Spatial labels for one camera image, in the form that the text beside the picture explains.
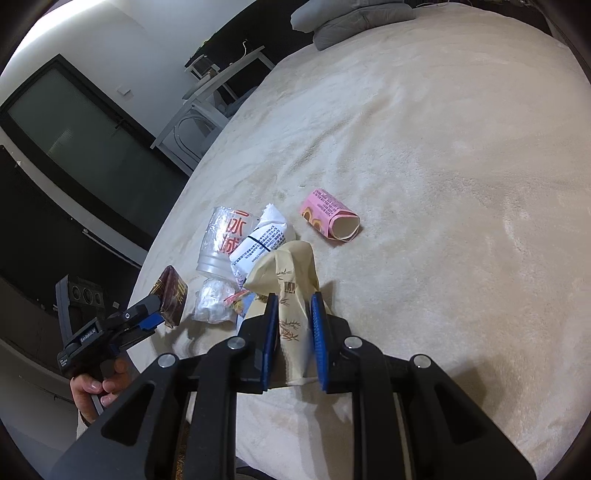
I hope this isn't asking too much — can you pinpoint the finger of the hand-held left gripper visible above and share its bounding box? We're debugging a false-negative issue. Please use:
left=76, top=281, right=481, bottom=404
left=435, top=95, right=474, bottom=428
left=113, top=316, right=166, bottom=356
left=107, top=296, right=164, bottom=331

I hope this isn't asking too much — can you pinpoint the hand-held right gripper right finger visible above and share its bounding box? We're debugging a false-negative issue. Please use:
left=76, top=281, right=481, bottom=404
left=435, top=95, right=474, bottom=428
left=309, top=292, right=536, bottom=480

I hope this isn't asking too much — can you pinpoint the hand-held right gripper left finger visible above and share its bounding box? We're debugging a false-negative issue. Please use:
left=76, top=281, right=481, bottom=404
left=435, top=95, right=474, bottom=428
left=51, top=293, right=282, bottom=480

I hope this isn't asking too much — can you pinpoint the brown snack packet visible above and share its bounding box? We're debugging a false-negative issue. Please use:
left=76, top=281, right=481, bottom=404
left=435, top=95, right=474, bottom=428
left=150, top=265, right=189, bottom=328

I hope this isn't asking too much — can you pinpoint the beige paper bag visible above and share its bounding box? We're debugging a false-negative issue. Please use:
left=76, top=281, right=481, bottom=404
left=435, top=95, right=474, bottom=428
left=242, top=240, right=333, bottom=388

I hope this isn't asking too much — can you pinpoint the white printed plastic packet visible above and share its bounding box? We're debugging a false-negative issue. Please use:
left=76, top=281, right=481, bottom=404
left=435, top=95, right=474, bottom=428
left=229, top=203, right=296, bottom=283

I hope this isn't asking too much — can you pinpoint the clear plastic cup red print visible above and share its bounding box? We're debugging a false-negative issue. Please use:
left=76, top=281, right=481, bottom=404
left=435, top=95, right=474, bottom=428
left=196, top=206, right=254, bottom=280

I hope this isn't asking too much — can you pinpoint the person's left forearm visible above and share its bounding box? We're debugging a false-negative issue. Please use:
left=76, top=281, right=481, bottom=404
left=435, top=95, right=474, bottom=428
left=74, top=408, right=98, bottom=441

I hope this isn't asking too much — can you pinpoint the person's left hand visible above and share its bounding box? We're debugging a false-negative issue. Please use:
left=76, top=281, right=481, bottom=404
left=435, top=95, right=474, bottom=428
left=69, top=358, right=132, bottom=422

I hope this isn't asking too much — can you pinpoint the small red yellow wrapper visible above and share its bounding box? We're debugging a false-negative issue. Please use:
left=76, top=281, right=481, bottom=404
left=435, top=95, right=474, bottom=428
left=224, top=288, right=252, bottom=320

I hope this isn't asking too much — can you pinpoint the crumpled clear plastic bag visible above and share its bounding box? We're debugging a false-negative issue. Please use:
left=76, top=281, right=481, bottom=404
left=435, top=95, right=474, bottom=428
left=193, top=277, right=241, bottom=324

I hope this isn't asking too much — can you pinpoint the black cabinet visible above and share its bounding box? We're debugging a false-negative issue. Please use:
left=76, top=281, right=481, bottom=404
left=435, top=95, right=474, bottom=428
left=0, top=145, right=145, bottom=370

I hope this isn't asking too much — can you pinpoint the pink paper carton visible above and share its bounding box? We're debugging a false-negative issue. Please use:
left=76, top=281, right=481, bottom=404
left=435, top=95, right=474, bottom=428
left=299, top=187, right=361, bottom=242

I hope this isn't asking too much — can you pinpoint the cream plush blanket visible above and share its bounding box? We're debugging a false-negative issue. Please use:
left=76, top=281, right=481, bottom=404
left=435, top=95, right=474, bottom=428
left=127, top=0, right=578, bottom=480

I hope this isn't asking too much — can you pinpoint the dark framed frosted glass door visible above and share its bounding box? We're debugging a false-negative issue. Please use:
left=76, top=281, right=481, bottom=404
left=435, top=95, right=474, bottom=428
left=0, top=54, right=191, bottom=254

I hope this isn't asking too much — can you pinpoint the white chair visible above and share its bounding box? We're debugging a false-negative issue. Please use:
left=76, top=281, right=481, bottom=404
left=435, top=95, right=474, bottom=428
left=151, top=88, right=232, bottom=175

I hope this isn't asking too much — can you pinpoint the small desktop appliance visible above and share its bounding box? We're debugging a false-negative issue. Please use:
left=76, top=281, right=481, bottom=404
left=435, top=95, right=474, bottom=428
left=188, top=54, right=221, bottom=80

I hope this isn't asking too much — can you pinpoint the white desk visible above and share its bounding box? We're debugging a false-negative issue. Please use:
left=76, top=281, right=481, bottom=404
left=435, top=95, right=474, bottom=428
left=185, top=45, right=275, bottom=102

